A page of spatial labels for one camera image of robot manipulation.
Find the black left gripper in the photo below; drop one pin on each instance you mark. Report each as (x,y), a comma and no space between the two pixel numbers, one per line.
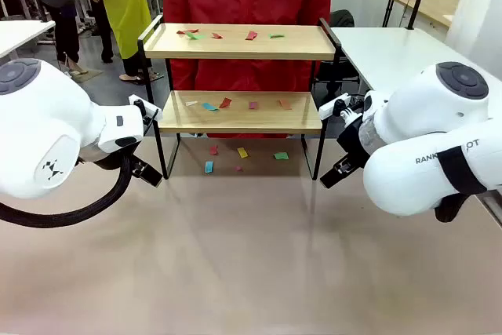
(113,160)

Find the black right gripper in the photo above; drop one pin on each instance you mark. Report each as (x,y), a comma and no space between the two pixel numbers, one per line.
(353,143)

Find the green paper scrap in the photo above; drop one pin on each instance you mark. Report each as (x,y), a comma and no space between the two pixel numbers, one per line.
(281,156)
(275,36)
(196,36)

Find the blue paper scrap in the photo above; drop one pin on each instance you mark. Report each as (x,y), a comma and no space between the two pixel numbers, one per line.
(209,167)
(209,106)

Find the white paper scrap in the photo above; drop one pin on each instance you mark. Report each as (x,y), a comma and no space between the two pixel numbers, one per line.
(191,103)

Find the orange paper scrap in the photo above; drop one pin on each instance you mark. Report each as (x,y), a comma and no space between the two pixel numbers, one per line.
(285,104)

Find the yellow paper scrap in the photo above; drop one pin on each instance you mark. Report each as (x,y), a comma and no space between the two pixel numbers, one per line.
(242,152)

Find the magenta paper scrap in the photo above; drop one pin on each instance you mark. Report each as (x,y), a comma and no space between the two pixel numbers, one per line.
(253,105)

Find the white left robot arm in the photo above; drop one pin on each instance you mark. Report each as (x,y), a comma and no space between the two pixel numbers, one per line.
(47,115)

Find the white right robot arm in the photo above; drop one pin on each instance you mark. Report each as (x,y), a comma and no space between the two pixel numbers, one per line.
(423,115)

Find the grey floor mat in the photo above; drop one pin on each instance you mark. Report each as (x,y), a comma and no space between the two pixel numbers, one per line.
(84,75)

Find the black office chair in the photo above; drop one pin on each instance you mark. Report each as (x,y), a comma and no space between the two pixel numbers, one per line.
(343,18)

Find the person in yellow apron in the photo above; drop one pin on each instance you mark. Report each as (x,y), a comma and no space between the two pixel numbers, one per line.
(125,1)

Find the white height-adjustable desk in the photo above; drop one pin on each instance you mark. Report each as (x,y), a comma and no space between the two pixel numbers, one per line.
(19,35)

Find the light wooden table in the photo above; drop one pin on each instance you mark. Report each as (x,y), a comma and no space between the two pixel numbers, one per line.
(427,7)

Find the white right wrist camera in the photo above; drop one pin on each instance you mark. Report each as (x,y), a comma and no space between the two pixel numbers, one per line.
(329,108)

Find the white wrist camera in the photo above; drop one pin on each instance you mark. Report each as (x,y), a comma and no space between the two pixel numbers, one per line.
(137,99)
(329,108)

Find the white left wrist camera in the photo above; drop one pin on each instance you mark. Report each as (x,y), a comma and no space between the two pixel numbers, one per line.
(137,99)

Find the two-tier wooden shelf black frame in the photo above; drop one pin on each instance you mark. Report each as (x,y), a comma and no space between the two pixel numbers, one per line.
(239,46)

